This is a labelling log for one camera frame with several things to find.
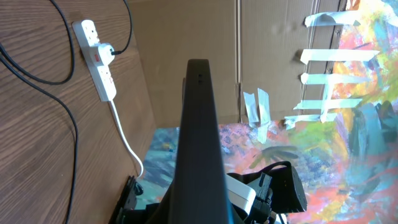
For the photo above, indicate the Samsung Galaxy smartphone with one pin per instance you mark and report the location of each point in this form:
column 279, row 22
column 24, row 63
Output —
column 198, row 192

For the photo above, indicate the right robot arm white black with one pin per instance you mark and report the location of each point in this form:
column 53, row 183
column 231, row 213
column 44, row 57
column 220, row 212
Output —
column 263, row 196

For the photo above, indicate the white charger plug adapter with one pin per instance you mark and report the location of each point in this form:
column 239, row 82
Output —
column 101, row 54

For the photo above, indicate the colourful painted sheet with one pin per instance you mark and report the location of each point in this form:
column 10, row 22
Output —
column 343, row 146

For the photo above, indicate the cardboard board backdrop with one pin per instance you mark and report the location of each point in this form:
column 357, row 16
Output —
column 251, row 45

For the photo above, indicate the white power strip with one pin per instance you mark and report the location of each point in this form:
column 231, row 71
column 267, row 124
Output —
column 87, row 36

